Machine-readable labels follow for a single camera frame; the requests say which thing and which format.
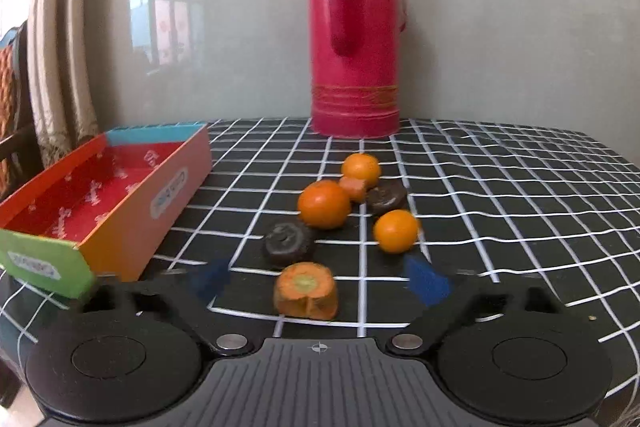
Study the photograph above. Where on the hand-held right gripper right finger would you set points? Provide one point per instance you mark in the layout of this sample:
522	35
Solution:
426	281

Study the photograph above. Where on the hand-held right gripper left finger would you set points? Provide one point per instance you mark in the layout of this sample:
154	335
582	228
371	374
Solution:
210	281

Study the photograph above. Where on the orange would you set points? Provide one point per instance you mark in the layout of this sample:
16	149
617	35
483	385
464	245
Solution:
361	168
396	232
324	204

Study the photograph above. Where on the dark brown mangosteen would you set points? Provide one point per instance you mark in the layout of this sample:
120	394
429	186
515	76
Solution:
387	197
287	244

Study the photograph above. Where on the large carrot piece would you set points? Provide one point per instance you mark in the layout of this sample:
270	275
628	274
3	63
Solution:
305	292

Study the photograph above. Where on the small carrot piece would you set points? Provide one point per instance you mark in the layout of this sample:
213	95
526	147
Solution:
353	189

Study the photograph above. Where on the colourful cardboard box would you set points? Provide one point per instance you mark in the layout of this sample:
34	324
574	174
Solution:
115	202

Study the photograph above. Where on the black checked tablecloth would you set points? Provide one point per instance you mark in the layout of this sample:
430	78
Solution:
500	207

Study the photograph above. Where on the red thermos flask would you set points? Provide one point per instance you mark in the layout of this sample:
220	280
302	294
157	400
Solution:
357	37

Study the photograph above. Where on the wicker wooden chair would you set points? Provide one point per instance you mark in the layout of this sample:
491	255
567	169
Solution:
10	107

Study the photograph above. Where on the beige curtain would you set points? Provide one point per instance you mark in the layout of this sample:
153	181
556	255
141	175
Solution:
55	32

